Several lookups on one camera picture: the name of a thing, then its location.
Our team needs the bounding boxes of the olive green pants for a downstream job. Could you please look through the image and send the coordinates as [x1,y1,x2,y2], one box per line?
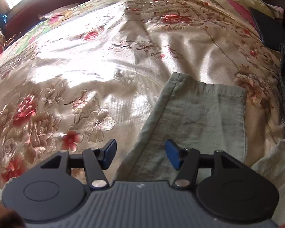
[114,73,247,181]

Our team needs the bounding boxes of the floral satin bedspread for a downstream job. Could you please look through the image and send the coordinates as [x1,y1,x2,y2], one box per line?
[0,0,285,226]

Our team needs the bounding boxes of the black folded item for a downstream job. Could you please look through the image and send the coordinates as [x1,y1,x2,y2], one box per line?
[249,7,285,51]

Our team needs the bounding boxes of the maroon upholstered bench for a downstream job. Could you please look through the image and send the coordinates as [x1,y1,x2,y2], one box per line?
[3,0,89,39]

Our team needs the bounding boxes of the blue bag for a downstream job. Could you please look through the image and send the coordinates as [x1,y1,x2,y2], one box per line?
[0,14,7,28]

